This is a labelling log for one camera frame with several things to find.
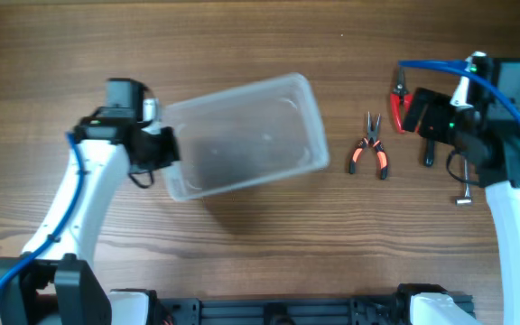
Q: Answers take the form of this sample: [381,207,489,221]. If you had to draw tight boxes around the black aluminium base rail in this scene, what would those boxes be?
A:
[160,294,411,325]

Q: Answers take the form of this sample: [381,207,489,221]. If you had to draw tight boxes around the orange black needle-nose pliers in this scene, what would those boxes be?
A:
[348,112,389,180]

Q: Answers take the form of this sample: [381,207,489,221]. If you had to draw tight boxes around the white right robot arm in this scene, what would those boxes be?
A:
[402,88,520,324]

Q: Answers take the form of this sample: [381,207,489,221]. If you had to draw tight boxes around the red handled snips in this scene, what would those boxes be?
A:
[389,67,413,134]

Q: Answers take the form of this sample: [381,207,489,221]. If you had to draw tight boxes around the clear plastic container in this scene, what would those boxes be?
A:
[162,73,330,201]

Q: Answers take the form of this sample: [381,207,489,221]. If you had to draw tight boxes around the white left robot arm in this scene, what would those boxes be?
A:
[0,126,177,324]

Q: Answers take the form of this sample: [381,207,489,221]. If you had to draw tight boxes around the silver metal wrench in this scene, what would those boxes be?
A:
[455,159,473,206]

